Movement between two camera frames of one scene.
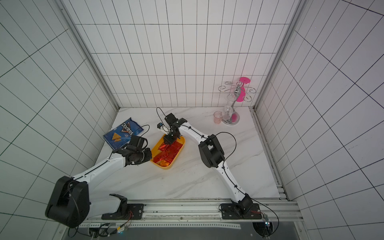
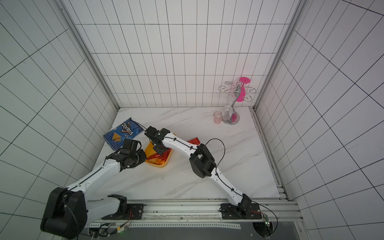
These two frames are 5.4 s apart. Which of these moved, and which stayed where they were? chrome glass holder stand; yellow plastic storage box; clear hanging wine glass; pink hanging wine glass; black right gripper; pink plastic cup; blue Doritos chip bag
Moved: black right gripper; yellow plastic storage box
Stayed: blue Doritos chip bag; clear hanging wine glass; pink hanging wine glass; chrome glass holder stand; pink plastic cup
